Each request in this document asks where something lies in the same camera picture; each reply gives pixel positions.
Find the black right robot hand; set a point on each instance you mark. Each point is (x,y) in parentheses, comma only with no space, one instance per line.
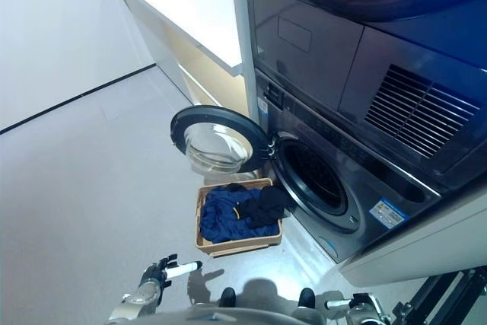
(357,301)

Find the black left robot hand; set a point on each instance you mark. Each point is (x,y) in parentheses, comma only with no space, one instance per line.
(158,269)

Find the black garment with yellow trim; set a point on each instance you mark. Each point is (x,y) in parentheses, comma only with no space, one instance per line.
(266,205)

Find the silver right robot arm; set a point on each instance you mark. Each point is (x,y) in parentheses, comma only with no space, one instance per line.
(367,317)

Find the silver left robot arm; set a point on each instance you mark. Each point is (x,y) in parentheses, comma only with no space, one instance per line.
(133,304)

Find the woven tan laundry basket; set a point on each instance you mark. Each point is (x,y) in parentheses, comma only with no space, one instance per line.
(239,247)

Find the grey front-load washing machine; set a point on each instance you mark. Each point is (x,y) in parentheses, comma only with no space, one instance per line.
(357,195)

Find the black right robot foot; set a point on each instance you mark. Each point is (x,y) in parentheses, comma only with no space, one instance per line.
(306,297)

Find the black robot foot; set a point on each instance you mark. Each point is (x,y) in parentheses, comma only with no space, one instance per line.
(306,297)
(228,297)

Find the silver right robot leg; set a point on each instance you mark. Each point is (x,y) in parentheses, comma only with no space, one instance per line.
(306,316)

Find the silver robot leg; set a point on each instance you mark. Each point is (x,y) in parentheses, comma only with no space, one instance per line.
(209,316)
(306,316)

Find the silver left robot leg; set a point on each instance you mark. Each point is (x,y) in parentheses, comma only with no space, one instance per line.
(209,316)

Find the black left robot foot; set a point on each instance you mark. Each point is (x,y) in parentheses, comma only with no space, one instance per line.
(228,297)

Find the dark blue garment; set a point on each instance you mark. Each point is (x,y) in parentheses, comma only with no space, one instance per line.
(220,218)

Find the blue energy label sticker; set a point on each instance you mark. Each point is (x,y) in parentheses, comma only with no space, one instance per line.
(388,214)

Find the small black garment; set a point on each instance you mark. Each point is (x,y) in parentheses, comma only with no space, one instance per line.
(236,188)

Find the round glass washer door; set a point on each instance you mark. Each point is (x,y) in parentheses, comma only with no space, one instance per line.
(217,138)

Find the white kitchen counter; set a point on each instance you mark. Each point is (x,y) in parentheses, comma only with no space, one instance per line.
(190,16)

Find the grey stacked dryer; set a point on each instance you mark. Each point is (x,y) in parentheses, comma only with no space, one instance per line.
(342,36)

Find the black metal frame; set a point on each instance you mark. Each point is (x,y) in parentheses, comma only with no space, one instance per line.
(445,298)

